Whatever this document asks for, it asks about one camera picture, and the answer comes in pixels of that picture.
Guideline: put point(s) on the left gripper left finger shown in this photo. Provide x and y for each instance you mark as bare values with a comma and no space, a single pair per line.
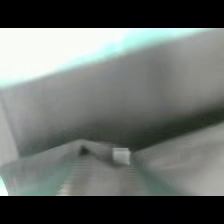
50,175

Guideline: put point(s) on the grey-brown shirt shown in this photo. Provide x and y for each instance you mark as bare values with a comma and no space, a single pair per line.
133,100

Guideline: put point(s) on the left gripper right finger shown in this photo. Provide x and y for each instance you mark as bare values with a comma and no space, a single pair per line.
143,181

